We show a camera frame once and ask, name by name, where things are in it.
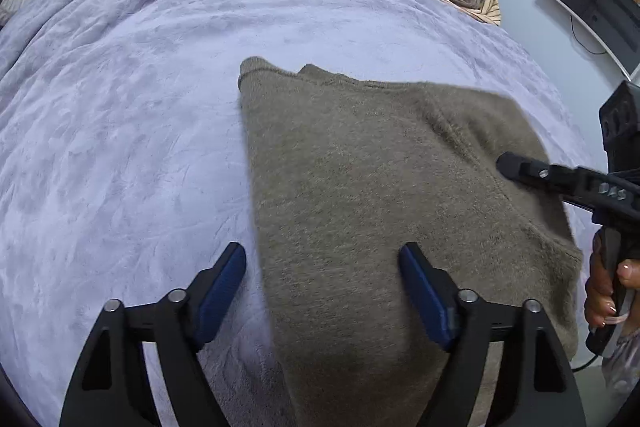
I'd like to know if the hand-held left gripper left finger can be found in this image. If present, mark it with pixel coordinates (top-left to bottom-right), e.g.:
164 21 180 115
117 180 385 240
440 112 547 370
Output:
59 242 247 427

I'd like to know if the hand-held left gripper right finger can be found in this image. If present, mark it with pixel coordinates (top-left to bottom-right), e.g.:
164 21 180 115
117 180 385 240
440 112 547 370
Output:
398 242 587 427

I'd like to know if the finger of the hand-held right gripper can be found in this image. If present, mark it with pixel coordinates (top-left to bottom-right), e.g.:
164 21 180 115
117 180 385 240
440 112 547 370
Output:
496 151 640 212

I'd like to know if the brown knit sweater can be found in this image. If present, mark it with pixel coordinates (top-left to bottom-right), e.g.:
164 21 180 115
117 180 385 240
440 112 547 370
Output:
237 56 585 427

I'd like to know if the person's right hand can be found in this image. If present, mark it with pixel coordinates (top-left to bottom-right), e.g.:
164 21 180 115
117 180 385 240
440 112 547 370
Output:
584 232 640 328

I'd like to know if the lavender fleece blanket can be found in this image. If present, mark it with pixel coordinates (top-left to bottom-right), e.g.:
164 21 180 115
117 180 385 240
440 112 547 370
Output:
0 0 601 427

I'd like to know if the black monitor cable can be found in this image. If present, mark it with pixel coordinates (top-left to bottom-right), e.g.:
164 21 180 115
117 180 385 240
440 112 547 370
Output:
570 16 608 56

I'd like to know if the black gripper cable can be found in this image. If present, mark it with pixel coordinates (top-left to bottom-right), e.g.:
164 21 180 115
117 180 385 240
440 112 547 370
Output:
572 351 602 374

